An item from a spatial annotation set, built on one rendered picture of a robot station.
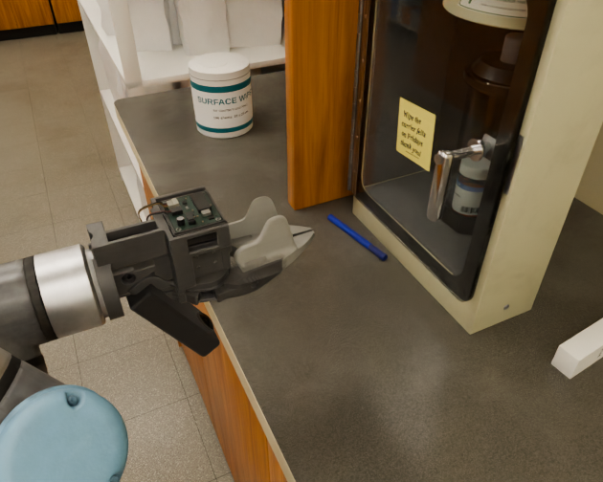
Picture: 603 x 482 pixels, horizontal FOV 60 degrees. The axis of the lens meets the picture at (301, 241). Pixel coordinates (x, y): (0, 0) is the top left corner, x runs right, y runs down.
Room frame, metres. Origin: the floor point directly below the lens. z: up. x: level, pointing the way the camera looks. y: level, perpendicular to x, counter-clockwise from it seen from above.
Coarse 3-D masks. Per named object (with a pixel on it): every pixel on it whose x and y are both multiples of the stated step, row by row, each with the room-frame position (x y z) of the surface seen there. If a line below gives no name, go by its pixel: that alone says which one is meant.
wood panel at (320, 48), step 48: (288, 0) 0.79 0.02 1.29; (336, 0) 0.81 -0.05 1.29; (288, 48) 0.79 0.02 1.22; (336, 48) 0.81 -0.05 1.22; (288, 96) 0.79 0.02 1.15; (336, 96) 0.81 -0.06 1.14; (288, 144) 0.80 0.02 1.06; (336, 144) 0.81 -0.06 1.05; (288, 192) 0.80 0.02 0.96; (336, 192) 0.81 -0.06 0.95
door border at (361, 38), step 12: (360, 0) 0.76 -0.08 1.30; (360, 12) 0.76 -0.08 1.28; (360, 36) 0.76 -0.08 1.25; (360, 48) 0.76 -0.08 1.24; (360, 60) 0.76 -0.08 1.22; (360, 72) 0.75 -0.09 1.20; (360, 84) 0.75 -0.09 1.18; (360, 96) 0.75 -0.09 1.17; (360, 108) 0.75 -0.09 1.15; (360, 120) 0.74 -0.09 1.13; (360, 132) 0.74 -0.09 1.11; (348, 168) 0.76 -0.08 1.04
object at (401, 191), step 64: (384, 0) 0.71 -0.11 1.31; (448, 0) 0.60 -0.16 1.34; (512, 0) 0.52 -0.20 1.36; (384, 64) 0.70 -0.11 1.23; (448, 64) 0.59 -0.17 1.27; (512, 64) 0.50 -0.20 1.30; (384, 128) 0.69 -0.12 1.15; (448, 128) 0.57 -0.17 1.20; (512, 128) 0.49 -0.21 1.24; (384, 192) 0.67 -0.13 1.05; (448, 192) 0.55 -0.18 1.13; (448, 256) 0.53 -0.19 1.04
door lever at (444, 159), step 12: (468, 144) 0.53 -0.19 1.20; (480, 144) 0.52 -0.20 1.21; (444, 156) 0.50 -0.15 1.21; (456, 156) 0.51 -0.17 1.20; (468, 156) 0.51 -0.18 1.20; (480, 156) 0.51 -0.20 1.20; (444, 168) 0.50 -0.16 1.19; (444, 180) 0.50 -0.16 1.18; (432, 192) 0.50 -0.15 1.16; (444, 192) 0.50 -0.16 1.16; (432, 204) 0.50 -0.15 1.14; (444, 204) 0.50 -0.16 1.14; (432, 216) 0.50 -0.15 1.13
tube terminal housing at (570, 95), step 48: (576, 0) 0.49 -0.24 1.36; (576, 48) 0.50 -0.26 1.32; (576, 96) 0.50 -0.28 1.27; (528, 144) 0.48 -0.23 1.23; (576, 144) 0.52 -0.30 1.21; (528, 192) 0.49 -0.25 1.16; (384, 240) 0.68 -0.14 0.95; (528, 240) 0.51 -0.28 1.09; (432, 288) 0.56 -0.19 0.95; (480, 288) 0.49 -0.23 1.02; (528, 288) 0.52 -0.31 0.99
